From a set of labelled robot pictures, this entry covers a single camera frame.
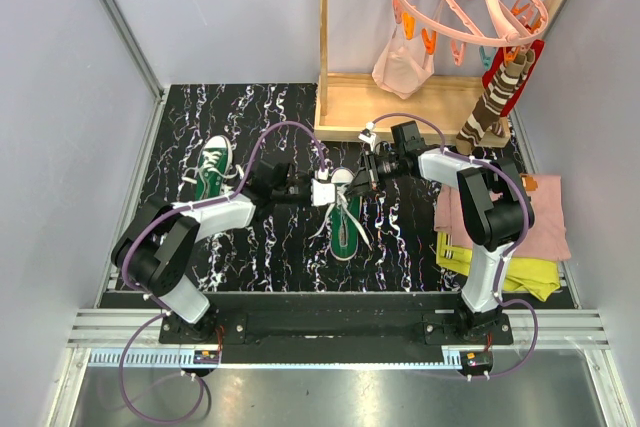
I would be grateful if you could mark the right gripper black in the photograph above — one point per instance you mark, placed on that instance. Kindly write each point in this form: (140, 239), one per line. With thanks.
(367, 179)

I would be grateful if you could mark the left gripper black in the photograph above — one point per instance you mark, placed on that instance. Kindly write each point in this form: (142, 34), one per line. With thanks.
(307, 178)

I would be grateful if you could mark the green sneaker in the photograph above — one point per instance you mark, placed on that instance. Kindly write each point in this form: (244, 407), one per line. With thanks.
(214, 167)
(344, 218)

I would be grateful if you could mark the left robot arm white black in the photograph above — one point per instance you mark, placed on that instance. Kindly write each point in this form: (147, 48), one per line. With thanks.
(154, 250)

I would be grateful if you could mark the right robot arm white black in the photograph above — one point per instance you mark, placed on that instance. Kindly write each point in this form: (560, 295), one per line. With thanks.
(497, 213)

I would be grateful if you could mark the pink mesh laundry bag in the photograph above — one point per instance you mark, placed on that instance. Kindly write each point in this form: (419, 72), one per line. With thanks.
(403, 65)

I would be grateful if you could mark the brown white striped sock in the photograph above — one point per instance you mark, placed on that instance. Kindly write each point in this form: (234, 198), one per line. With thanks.
(486, 116)

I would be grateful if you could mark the red cloth on hanger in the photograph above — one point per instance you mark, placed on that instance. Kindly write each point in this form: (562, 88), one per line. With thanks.
(532, 55)

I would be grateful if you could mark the pink round clothes peg hanger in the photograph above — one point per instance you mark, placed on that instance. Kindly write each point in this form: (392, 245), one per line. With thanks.
(507, 25)

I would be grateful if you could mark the pink shirt with pixel character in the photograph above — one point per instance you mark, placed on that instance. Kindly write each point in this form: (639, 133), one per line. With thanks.
(546, 240)

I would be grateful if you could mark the yellow folded garment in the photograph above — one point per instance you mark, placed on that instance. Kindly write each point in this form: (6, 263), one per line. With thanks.
(539, 278)

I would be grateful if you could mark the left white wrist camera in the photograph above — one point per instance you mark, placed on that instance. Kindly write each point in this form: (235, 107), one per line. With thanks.
(323, 191)

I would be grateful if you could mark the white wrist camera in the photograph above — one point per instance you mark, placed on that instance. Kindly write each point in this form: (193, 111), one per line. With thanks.
(323, 191)
(368, 135)

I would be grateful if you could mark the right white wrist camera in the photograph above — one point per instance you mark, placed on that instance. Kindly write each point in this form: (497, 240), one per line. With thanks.
(368, 135)

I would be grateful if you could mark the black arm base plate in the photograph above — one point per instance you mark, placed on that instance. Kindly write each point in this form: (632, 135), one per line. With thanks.
(335, 324)

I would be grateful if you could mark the aluminium rail frame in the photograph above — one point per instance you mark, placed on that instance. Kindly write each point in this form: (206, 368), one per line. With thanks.
(136, 339)

